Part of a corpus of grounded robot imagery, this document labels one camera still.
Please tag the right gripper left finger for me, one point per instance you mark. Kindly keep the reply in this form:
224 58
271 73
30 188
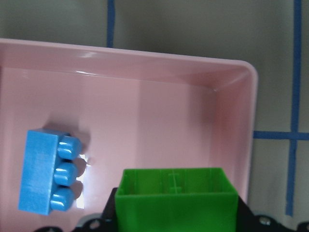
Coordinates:
105 222

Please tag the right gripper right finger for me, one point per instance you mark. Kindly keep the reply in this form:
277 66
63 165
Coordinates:
247 221

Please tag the green toy block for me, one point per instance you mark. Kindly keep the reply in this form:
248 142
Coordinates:
176 200

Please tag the blue toy block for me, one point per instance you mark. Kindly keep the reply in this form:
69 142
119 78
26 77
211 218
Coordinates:
48 171

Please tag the pink plastic box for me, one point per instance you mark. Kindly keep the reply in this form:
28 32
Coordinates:
130 109

